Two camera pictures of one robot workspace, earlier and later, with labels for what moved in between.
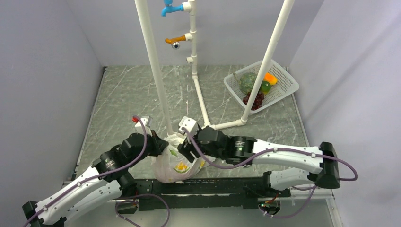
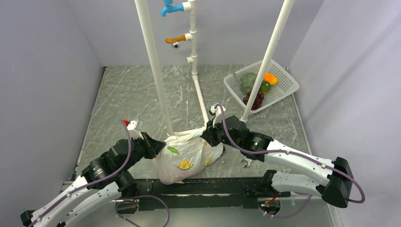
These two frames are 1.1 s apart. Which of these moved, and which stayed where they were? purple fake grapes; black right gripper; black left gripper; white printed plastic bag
Moved: black right gripper
Stayed: purple fake grapes; black left gripper; white printed plastic bag
